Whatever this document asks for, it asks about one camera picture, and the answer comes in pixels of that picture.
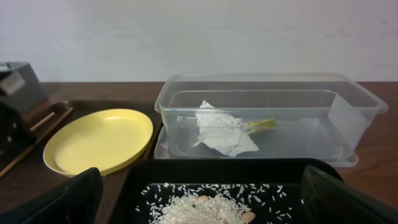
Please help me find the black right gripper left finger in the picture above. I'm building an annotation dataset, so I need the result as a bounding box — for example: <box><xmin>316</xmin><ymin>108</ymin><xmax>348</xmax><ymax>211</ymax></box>
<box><xmin>1</xmin><ymin>167</ymin><xmax>103</xmax><ymax>224</ymax></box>

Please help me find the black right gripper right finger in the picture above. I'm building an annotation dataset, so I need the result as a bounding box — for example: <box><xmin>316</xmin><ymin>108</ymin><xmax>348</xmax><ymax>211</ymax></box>
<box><xmin>302</xmin><ymin>166</ymin><xmax>397</xmax><ymax>224</ymax></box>

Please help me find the yellow plate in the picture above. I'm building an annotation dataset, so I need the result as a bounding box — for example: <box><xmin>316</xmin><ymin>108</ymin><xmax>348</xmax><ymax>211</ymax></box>
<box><xmin>43</xmin><ymin>108</ymin><xmax>154</xmax><ymax>177</ymax></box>

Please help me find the wooden chopstick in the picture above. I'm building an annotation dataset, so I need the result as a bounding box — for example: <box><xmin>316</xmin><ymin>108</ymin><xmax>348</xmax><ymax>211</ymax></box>
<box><xmin>1</xmin><ymin>108</ymin><xmax>74</xmax><ymax>178</ymax></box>
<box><xmin>29</xmin><ymin>112</ymin><xmax>55</xmax><ymax>132</ymax></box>

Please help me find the green foil wrapper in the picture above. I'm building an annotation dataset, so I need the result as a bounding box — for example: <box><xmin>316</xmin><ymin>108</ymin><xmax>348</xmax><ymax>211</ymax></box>
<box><xmin>245</xmin><ymin>119</ymin><xmax>277</xmax><ymax>134</ymax></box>

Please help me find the white napkin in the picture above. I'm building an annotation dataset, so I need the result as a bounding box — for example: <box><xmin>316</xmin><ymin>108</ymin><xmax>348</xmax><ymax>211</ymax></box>
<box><xmin>192</xmin><ymin>110</ymin><xmax>259</xmax><ymax>157</ymax></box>

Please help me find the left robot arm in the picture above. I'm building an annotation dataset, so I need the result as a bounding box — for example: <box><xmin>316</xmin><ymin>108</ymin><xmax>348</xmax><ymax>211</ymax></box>
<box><xmin>1</xmin><ymin>62</ymin><xmax>47</xmax><ymax>170</ymax></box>

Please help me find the black food waste tray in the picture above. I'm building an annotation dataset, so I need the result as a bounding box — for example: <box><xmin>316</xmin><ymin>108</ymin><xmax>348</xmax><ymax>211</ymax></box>
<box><xmin>109</xmin><ymin>159</ymin><xmax>340</xmax><ymax>223</ymax></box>

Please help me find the clear plastic bin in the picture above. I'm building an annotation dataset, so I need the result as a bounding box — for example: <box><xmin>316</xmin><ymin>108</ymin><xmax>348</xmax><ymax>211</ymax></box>
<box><xmin>155</xmin><ymin>73</ymin><xmax>388</xmax><ymax>162</ymax></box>

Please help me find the pile of rice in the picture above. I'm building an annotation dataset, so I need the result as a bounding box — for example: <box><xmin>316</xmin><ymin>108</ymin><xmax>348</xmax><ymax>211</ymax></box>
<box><xmin>133</xmin><ymin>182</ymin><xmax>304</xmax><ymax>224</ymax></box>

